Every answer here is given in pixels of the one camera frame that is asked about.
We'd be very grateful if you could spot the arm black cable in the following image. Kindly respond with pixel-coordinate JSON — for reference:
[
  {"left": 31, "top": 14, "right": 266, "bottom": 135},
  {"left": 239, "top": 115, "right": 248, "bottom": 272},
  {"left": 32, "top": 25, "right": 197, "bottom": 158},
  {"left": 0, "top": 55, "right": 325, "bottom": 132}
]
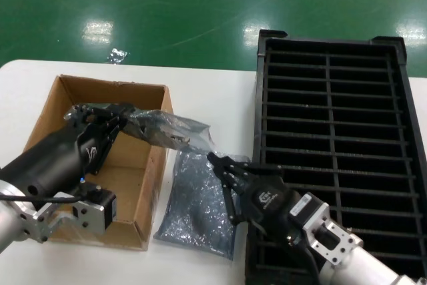
[
  {"left": 0, "top": 183, "right": 97, "bottom": 204},
  {"left": 285, "top": 234, "right": 323, "bottom": 285}
]

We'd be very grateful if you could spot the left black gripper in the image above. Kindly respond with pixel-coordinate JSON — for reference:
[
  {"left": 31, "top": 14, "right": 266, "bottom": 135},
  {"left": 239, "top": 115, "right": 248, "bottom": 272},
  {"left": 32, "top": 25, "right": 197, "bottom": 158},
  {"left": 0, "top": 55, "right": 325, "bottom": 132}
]
[{"left": 0, "top": 103, "right": 134, "bottom": 202}]

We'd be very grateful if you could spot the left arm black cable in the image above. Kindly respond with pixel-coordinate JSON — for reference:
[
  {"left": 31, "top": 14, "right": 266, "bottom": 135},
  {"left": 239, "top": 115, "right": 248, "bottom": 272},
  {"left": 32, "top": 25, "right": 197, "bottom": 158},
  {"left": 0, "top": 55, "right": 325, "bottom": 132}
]
[{"left": 0, "top": 183, "right": 97, "bottom": 204}]

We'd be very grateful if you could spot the crinkled clear antistatic bag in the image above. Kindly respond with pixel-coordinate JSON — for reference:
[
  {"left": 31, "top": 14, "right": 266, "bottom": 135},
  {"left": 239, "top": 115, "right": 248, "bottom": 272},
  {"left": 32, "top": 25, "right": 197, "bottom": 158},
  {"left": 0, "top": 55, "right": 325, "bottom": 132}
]
[{"left": 118, "top": 108, "right": 218, "bottom": 158}]

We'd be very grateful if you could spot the left silver wrist bracket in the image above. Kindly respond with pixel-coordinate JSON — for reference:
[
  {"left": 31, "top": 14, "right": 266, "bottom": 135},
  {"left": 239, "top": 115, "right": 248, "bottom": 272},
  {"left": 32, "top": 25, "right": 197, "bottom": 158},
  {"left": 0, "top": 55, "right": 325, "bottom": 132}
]
[{"left": 18, "top": 181, "right": 117, "bottom": 244}]

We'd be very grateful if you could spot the small shiny foil scrap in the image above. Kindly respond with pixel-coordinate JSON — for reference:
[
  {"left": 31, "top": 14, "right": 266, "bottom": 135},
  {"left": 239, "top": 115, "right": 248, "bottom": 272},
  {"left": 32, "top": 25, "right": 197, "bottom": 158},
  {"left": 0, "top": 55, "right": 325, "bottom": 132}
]
[{"left": 107, "top": 47, "right": 129, "bottom": 63}]

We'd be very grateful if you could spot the black slotted plastic container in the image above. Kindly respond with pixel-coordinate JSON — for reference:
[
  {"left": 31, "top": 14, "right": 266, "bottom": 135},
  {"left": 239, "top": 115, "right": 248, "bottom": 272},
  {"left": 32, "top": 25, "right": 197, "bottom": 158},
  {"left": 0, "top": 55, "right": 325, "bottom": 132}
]
[{"left": 244, "top": 29, "right": 427, "bottom": 285}]

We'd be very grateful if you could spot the brown cardboard box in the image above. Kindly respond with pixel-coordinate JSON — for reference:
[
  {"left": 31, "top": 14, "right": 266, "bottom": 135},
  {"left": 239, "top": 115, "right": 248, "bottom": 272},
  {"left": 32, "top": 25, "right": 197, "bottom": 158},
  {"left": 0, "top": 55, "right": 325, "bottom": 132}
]
[{"left": 19, "top": 74, "right": 175, "bottom": 252}]

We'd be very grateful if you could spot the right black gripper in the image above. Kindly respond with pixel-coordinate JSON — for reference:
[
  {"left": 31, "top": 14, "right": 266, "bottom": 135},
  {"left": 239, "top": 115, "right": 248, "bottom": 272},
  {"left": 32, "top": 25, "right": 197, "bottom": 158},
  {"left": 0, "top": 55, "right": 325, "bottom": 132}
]
[{"left": 206, "top": 152, "right": 314, "bottom": 242}]

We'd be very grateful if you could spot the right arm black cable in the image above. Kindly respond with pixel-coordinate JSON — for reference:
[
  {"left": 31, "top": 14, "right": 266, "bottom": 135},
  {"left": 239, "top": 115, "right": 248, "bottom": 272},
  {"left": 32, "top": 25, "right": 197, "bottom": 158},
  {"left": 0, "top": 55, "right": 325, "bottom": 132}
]
[{"left": 285, "top": 234, "right": 323, "bottom": 285}]

